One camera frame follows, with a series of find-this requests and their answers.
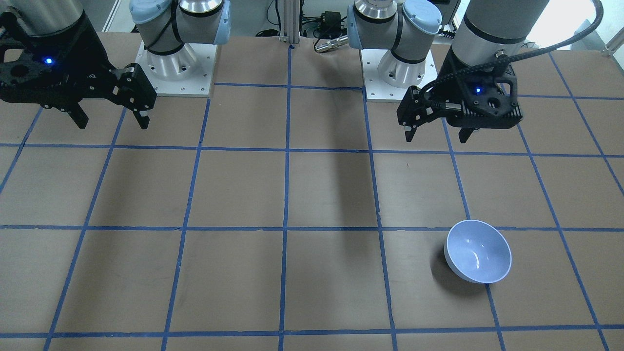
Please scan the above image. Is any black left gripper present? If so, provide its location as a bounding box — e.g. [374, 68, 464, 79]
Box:
[396, 49, 524, 144]

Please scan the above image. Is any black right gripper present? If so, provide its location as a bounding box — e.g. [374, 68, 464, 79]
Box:
[0, 11, 156, 130]

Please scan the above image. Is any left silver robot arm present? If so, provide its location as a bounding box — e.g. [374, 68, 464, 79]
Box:
[347, 0, 547, 143]

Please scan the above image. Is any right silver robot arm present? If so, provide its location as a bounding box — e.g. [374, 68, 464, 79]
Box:
[1, 0, 445, 129]

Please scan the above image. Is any blue bowl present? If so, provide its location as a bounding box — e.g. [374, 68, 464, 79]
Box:
[444, 219, 512, 284]

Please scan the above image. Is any silver cylindrical connector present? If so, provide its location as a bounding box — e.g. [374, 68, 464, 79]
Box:
[313, 35, 349, 54]

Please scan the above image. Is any black power adapter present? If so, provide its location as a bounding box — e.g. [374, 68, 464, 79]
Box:
[319, 11, 342, 32]

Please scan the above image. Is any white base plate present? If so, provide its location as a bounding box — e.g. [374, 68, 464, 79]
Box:
[360, 49, 437, 103]
[136, 42, 220, 98]

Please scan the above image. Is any aluminium frame post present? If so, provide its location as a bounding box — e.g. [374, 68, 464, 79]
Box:
[275, 0, 303, 47]

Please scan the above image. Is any black braided cable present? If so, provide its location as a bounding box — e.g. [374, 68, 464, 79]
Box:
[420, 0, 604, 114]

